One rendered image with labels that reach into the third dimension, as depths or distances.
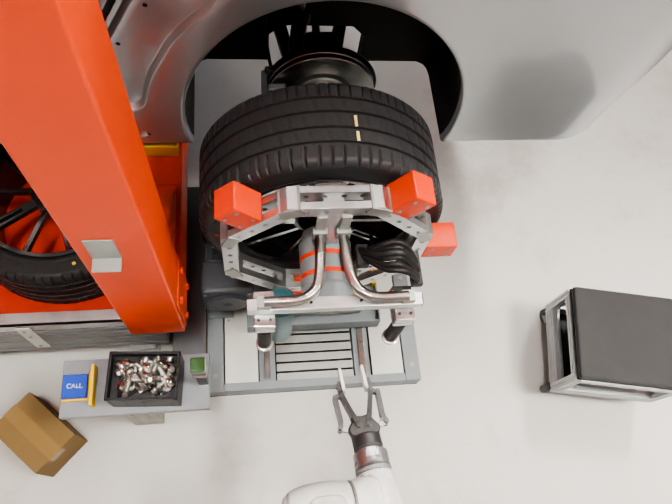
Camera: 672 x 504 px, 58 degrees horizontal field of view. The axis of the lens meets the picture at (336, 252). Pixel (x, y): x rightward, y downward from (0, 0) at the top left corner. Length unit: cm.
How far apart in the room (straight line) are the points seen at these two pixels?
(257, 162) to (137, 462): 132
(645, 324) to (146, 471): 187
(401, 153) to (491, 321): 129
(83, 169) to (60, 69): 24
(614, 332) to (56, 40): 206
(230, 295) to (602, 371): 132
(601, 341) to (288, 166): 142
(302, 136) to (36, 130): 63
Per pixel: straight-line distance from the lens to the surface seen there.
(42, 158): 106
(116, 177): 108
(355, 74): 184
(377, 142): 144
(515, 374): 259
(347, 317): 231
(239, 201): 138
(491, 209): 284
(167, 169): 195
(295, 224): 168
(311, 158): 138
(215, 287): 206
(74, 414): 198
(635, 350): 245
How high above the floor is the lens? 233
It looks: 65 degrees down
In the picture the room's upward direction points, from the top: 16 degrees clockwise
